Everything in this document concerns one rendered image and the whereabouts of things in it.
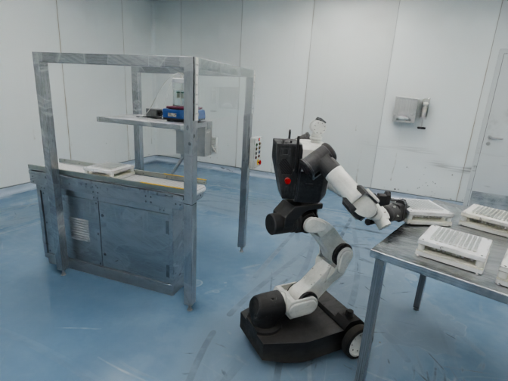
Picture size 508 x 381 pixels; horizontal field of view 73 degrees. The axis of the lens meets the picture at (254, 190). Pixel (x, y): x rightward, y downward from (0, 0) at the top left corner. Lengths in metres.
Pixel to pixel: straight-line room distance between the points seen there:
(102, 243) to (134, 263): 0.29
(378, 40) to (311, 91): 1.15
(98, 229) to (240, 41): 4.26
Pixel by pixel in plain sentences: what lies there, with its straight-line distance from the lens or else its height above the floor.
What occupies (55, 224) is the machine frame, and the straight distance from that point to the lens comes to 2.91.
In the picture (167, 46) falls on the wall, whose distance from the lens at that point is 6.94.
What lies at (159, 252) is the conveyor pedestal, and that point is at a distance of 2.53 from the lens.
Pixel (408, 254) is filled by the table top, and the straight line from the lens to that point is 1.63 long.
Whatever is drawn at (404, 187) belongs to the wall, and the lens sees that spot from 5.64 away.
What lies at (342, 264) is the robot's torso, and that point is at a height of 0.51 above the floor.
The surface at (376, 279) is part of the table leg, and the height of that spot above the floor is 0.68.
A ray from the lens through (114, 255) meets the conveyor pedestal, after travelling 2.79.
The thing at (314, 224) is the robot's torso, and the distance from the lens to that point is 1.86.
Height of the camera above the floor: 1.45
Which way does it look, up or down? 16 degrees down
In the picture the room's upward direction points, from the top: 3 degrees clockwise
